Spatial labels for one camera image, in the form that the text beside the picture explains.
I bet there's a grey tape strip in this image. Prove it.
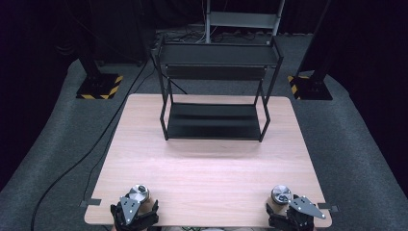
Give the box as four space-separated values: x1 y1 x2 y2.
317 202 340 213
79 198 103 208

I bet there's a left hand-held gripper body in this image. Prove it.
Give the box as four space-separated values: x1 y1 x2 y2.
113 195 159 231

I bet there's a grey metal stand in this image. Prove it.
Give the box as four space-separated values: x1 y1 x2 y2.
204 0 286 45

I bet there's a black stand with striped base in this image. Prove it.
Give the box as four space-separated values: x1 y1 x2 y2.
287 47 335 101
75 54 124 101

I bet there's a thick black floor cable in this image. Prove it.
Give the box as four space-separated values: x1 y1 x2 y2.
30 59 152 231

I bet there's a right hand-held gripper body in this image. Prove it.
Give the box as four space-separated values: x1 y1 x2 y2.
268 195 327 231

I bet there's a thin black floor cable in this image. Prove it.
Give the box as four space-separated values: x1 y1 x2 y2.
82 68 157 203

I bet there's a black metal shelf rack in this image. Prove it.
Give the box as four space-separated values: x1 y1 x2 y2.
154 35 285 143

